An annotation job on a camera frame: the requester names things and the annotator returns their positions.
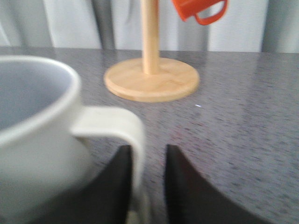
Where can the wooden mug tree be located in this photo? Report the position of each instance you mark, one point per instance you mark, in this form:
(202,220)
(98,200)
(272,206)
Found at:
(151,78)

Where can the white HOME mug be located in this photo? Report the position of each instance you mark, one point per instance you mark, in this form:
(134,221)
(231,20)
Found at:
(43,128)

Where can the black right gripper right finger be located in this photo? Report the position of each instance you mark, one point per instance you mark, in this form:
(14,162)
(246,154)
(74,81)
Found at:
(190,199)

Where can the orange enamel mug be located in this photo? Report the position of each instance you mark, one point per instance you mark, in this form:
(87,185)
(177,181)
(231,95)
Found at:
(192,8)

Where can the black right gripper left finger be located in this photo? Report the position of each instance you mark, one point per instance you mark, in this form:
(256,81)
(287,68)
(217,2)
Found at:
(104,201)

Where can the grey curtain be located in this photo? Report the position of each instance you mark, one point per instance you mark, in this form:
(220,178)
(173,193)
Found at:
(247,26)

